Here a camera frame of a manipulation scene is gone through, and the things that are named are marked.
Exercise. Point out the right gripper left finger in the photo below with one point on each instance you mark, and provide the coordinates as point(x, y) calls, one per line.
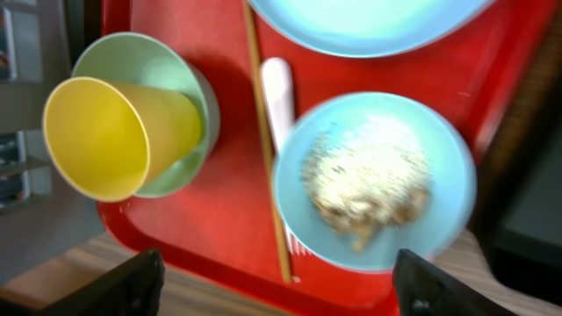
point(132, 289)

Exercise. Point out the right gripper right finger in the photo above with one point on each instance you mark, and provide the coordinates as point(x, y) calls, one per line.
point(422, 289)

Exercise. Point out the small light blue bowl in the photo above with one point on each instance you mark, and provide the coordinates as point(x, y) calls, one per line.
point(453, 188)

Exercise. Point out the rice food scraps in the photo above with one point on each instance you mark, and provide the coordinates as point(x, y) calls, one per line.
point(368, 176)

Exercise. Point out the yellow plastic cup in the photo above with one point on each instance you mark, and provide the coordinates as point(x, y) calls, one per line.
point(108, 139)

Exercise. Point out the black waste tray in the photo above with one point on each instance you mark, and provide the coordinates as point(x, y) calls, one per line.
point(518, 219)

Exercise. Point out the green saucer bowl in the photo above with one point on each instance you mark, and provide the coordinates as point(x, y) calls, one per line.
point(131, 57)

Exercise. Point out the white plastic fork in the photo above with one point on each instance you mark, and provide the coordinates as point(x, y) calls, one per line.
point(277, 84)

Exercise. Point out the large light blue plate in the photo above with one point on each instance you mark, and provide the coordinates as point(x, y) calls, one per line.
point(367, 28)

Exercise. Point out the single wooden chopstick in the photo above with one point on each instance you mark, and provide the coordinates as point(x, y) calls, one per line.
point(284, 259)

